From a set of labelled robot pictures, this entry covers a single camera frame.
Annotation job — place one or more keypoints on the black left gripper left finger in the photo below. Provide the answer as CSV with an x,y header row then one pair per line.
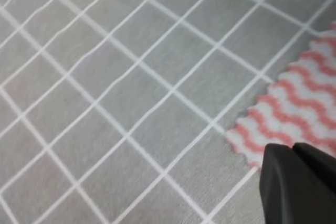
x,y
286,187

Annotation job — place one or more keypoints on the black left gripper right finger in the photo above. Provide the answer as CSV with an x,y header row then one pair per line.
x,y
317,185

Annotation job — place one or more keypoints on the pink white wavy towel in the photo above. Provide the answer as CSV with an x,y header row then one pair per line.
x,y
298,107

